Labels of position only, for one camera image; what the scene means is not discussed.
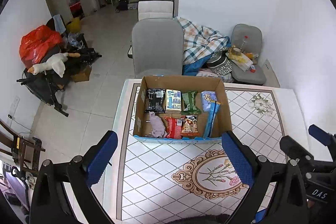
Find white goose plush toy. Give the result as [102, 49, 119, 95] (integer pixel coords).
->
[27, 52, 80, 78]

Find small cardboard box on floor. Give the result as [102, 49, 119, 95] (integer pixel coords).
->
[71, 65, 92, 83]

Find grey floor chair cushion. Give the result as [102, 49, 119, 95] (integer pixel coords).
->
[231, 24, 266, 85]

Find red snack packet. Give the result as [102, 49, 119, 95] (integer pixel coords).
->
[163, 117, 183, 139]

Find black white patterned pillow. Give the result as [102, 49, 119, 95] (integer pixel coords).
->
[206, 51, 232, 76]

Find dark green snack packet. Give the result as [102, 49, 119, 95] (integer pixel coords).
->
[181, 90, 202, 115]

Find orange panda snack packet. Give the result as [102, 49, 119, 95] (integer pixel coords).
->
[181, 115, 199, 138]

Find light blue snack bag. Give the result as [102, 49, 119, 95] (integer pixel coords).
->
[201, 90, 217, 112]

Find black stroller frame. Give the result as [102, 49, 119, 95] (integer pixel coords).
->
[16, 13, 103, 117]

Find yellow items on cushion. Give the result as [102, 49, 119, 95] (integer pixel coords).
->
[227, 46, 256, 73]

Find plaid blanket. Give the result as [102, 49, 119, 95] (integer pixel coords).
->
[174, 16, 231, 76]

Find long blue snack packet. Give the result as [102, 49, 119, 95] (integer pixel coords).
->
[203, 101, 221, 138]

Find grey purple soft cloth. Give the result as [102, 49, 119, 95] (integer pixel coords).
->
[149, 112, 167, 138]

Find white chair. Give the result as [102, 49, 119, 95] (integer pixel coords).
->
[138, 0, 174, 21]

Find grey office chair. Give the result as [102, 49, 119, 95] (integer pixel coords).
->
[131, 18, 184, 79]

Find red plastic bag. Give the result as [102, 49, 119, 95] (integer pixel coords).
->
[19, 25, 64, 69]

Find black snack packet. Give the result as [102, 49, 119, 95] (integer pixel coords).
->
[145, 88, 166, 113]

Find blue green tissue pack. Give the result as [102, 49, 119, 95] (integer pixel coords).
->
[165, 89, 182, 113]

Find dark wooden chair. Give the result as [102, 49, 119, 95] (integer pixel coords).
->
[1, 121, 46, 181]

